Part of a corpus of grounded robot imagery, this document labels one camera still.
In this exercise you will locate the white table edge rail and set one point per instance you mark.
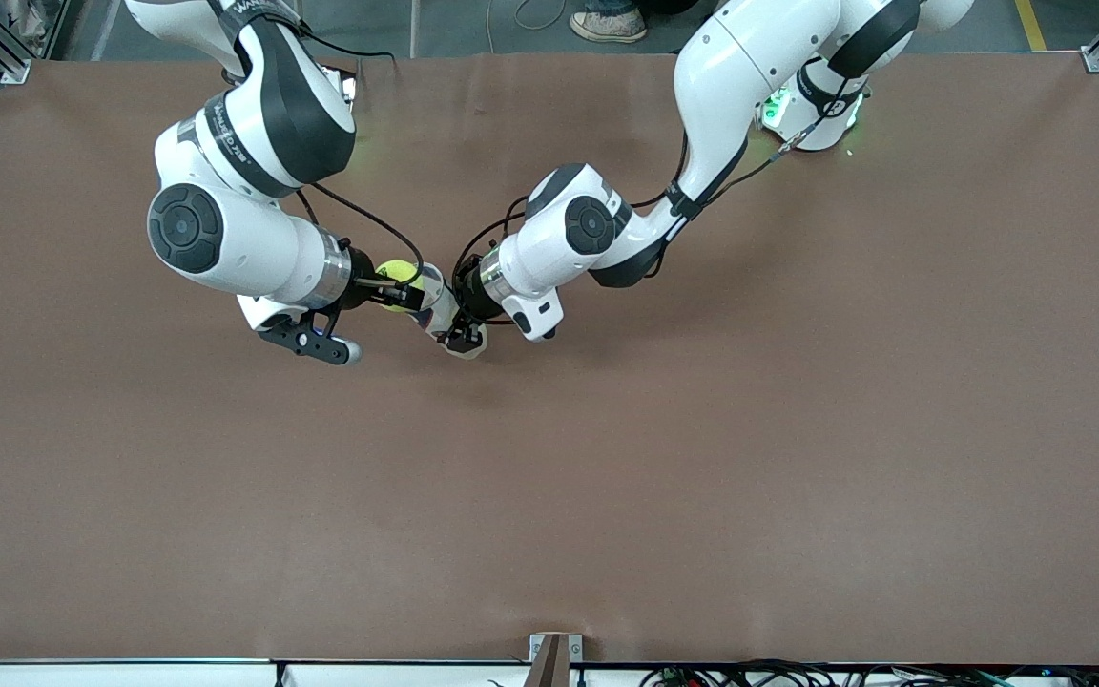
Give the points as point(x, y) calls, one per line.
point(130, 676)

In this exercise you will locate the brown mount post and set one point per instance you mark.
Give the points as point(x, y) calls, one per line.
point(549, 668)

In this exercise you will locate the clear Wilson tennis ball can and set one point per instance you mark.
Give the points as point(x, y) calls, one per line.
point(437, 303)

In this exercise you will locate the metal mount bracket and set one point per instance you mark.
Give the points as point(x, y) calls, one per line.
point(576, 649)

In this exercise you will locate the left base connector plate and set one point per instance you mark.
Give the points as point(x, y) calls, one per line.
point(774, 110)

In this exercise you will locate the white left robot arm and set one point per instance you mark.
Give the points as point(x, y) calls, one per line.
point(750, 57)

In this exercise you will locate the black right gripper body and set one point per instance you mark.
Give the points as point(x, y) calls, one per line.
point(362, 287)

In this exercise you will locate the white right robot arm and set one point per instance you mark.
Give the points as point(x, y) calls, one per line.
point(254, 248)

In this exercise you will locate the yellow tennis ball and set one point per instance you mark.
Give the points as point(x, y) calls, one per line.
point(397, 269)

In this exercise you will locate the grey sneaker shoe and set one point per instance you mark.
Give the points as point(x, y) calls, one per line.
point(607, 27)

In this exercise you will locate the brown table cover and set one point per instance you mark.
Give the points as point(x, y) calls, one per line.
point(549, 496)

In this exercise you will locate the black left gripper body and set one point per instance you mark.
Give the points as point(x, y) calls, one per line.
point(469, 299)

